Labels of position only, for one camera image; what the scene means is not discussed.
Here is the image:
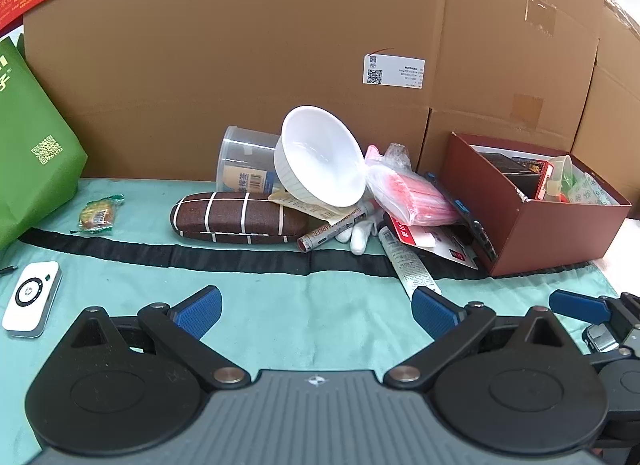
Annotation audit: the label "pink items in plastic bag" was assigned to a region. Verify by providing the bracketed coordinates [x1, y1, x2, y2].
[364, 143, 461, 226]

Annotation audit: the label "green patterned packet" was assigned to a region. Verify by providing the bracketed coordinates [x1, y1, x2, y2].
[565, 172, 620, 206]

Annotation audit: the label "green paper bag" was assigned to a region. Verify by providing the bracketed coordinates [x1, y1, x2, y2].
[0, 37, 88, 251]

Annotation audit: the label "brown cardboard storage box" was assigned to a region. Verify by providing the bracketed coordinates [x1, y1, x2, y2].
[440, 132, 632, 277]

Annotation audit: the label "white tube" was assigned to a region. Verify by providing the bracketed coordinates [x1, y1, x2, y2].
[378, 226, 442, 298]

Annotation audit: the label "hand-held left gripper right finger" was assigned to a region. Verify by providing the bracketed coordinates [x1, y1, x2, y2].
[382, 286, 576, 392]

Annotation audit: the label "small red box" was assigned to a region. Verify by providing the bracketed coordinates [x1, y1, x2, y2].
[520, 161, 555, 200]

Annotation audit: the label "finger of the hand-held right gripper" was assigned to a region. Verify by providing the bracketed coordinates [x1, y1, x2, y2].
[548, 290, 623, 327]

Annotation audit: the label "clear plastic cup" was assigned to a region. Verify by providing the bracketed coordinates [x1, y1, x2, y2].
[544, 155, 576, 202]

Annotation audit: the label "white pocket device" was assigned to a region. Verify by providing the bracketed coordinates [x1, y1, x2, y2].
[2, 261, 63, 339]

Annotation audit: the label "white ribbed bowl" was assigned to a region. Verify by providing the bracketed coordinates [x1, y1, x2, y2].
[273, 106, 367, 209]

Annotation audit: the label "white cotton gloves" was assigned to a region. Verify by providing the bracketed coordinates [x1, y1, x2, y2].
[334, 219, 383, 255]

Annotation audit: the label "green candy packet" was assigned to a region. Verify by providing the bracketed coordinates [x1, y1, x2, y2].
[78, 194, 125, 233]

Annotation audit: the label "black and blue card packet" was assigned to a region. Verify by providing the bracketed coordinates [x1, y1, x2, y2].
[425, 171, 498, 264]

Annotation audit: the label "brown striped glasses case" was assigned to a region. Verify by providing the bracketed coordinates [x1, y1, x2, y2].
[170, 191, 308, 246]

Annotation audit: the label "large cardboard box with label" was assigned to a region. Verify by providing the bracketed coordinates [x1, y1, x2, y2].
[22, 0, 601, 113]

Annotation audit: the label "marker pen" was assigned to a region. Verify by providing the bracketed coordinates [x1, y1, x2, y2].
[297, 202, 377, 253]

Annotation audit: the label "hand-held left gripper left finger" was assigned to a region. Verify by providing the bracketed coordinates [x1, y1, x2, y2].
[62, 286, 252, 391]

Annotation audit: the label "white shipping label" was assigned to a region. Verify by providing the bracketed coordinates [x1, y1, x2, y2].
[363, 51, 426, 87]

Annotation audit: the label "red and white card packet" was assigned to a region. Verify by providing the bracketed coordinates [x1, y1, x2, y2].
[384, 212, 478, 271]

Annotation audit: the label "clear cotton swab container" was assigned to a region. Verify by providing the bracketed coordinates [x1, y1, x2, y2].
[216, 126, 282, 196]

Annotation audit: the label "black box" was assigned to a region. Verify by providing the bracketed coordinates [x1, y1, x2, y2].
[475, 151, 543, 198]

